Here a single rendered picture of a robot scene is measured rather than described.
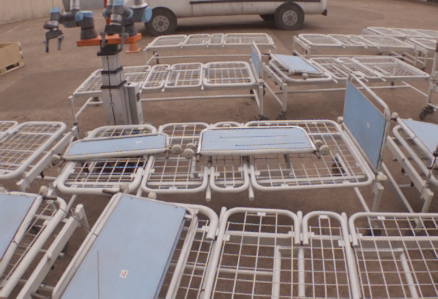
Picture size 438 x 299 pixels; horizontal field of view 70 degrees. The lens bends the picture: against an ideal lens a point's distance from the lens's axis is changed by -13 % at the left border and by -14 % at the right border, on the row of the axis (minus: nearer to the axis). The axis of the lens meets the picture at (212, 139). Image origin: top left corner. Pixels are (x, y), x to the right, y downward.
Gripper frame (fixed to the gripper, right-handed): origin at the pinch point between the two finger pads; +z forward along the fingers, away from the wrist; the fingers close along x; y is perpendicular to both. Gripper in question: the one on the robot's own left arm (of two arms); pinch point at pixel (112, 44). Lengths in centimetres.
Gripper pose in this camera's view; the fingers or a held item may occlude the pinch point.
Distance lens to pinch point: 245.1
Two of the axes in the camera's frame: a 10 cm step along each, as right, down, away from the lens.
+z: -1.0, 9.9, 0.7
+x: 9.9, 1.0, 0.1
